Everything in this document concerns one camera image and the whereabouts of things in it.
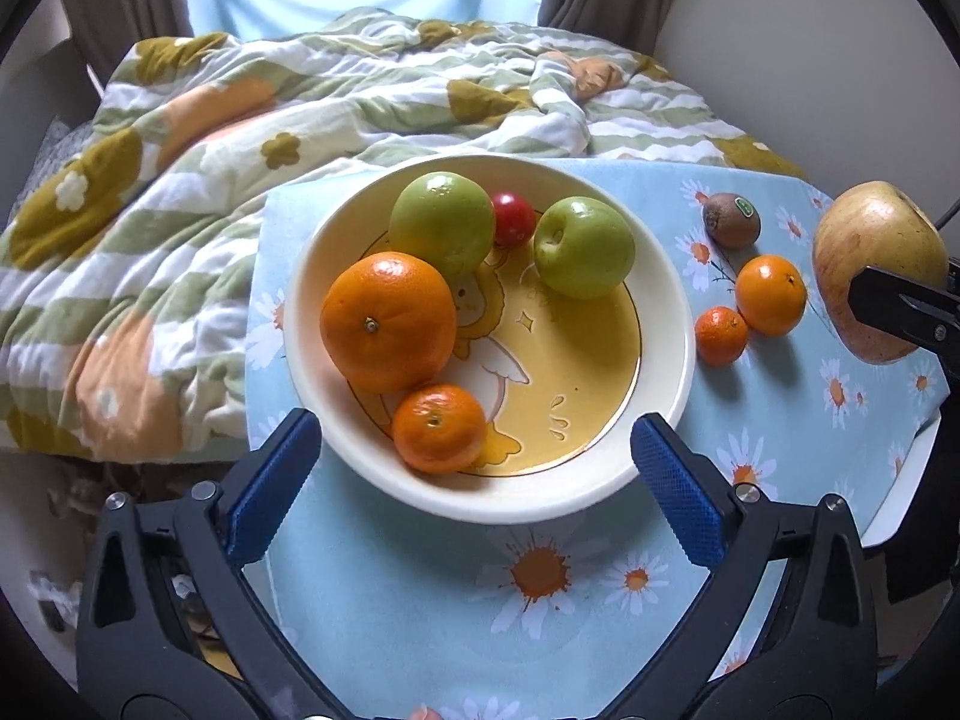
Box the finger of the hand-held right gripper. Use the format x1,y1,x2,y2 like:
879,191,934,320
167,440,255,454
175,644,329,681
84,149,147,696
847,264,960,370

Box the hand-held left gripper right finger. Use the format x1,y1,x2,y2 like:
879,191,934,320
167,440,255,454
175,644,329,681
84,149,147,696
615,412,878,720

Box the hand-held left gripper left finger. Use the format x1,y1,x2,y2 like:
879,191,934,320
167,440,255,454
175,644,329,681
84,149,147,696
75,409,331,720

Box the large yellow-brown apple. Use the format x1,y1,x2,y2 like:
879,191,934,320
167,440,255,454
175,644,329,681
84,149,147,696
814,181,950,366

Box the cream bowl with bear print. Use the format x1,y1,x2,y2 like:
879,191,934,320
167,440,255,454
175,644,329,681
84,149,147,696
283,152,695,524

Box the small mandarin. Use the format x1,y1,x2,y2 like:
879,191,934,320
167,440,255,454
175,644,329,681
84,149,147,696
391,384,487,475
694,306,749,367

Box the large orange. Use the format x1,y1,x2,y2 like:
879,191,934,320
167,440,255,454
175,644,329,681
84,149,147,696
320,252,458,393

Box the green apple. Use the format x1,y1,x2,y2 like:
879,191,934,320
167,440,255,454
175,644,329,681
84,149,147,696
533,196,637,299

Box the green round fruit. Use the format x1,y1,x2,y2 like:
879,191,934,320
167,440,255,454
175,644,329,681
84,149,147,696
388,172,497,280

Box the red cherry tomato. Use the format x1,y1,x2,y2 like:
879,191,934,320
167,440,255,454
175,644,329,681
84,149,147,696
491,192,538,248

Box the medium orange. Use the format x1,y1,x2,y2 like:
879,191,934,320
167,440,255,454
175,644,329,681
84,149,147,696
735,255,807,337

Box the brown kiwi with green sticker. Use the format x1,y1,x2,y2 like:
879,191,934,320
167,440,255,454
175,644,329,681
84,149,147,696
702,193,762,248

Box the light blue daisy tablecloth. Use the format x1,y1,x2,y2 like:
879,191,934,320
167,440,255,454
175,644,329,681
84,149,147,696
244,157,950,720

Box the green striped floral blanket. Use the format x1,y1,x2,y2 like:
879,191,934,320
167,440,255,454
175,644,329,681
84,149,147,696
0,6,807,462

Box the grey patterned bed sheet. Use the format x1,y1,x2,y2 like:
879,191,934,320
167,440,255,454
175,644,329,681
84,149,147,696
15,116,98,218

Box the bed headboard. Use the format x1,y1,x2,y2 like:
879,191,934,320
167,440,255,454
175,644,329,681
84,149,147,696
15,0,106,188

